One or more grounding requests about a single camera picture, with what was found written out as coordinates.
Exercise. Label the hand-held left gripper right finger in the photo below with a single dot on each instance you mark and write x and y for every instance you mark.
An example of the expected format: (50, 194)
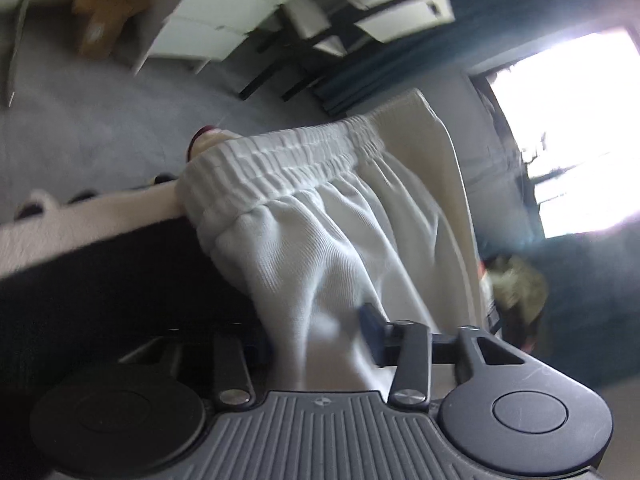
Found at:
(374, 335)

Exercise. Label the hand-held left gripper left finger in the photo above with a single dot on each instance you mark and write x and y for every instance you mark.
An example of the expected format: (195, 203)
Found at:
(230, 360)

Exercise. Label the white pants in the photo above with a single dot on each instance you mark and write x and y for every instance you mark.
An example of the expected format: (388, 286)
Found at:
(320, 240)

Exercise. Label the striped blanket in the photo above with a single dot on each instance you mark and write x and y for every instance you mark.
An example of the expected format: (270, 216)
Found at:
(100, 280)

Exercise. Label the yellow fluffy blanket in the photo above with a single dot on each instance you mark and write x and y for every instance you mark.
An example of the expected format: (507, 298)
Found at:
(520, 285)

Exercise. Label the red white slipper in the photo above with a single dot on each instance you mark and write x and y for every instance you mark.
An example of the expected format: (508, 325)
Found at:
(205, 140)

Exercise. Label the blue curtain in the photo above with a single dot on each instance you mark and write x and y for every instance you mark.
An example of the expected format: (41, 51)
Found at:
(400, 75)

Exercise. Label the dark framed window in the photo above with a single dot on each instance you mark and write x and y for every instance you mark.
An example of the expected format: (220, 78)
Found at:
(575, 130)

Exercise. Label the black-legged white desk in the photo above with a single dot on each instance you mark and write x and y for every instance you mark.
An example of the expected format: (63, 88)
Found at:
(350, 25)

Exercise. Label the white vanity desk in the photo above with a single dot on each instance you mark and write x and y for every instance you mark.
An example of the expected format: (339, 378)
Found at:
(240, 5)

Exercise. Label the cardboard box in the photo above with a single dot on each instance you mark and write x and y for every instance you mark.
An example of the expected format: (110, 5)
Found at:
(107, 5)

